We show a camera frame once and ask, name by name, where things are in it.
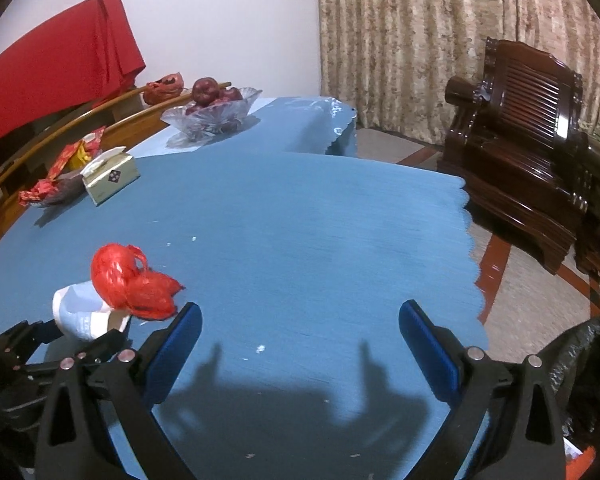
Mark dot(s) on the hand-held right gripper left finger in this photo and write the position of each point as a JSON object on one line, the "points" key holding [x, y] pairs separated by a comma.
{"points": [[177, 355]]}

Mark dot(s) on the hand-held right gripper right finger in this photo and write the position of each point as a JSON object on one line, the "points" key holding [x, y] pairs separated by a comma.
{"points": [[430, 355]]}

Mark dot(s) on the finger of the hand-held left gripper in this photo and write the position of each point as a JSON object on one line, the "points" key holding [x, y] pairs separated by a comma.
{"points": [[47, 332], [107, 345]]}

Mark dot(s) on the white paper cup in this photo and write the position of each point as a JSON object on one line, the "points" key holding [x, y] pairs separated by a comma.
{"points": [[77, 310]]}

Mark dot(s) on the red mesh bag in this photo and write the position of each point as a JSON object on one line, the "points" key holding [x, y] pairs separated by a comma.
{"points": [[130, 282]]}

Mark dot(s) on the trash bin with black bag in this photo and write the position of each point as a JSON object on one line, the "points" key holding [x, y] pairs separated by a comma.
{"points": [[580, 360]]}

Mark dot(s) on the orange mesh packet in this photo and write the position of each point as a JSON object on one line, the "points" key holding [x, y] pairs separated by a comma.
{"points": [[582, 467]]}

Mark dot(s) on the dish of red candy packets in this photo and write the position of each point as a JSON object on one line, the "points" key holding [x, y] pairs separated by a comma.
{"points": [[62, 170]]}

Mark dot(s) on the cream tissue box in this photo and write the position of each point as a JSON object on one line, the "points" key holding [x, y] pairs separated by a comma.
{"points": [[111, 177]]}

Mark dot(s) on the plain blue tablecloth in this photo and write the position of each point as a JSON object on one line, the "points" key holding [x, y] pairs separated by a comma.
{"points": [[305, 235]]}

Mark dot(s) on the dark wooden armchair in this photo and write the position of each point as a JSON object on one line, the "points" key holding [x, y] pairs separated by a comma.
{"points": [[520, 160]]}

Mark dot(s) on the wooden bench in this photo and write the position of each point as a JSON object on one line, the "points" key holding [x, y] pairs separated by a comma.
{"points": [[130, 125]]}

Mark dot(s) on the clear glass fruit bowl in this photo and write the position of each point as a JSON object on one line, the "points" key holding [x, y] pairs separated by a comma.
{"points": [[210, 122]]}

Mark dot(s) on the orange-red net bag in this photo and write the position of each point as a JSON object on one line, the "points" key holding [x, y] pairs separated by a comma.
{"points": [[164, 89]]}

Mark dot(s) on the dark red apple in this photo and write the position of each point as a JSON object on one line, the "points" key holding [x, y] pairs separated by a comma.
{"points": [[231, 95], [205, 91]]}

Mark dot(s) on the red cloth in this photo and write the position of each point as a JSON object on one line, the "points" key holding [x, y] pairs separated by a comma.
{"points": [[55, 60]]}

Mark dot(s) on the beige patterned curtain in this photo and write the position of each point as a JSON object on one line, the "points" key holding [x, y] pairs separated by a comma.
{"points": [[405, 35]]}

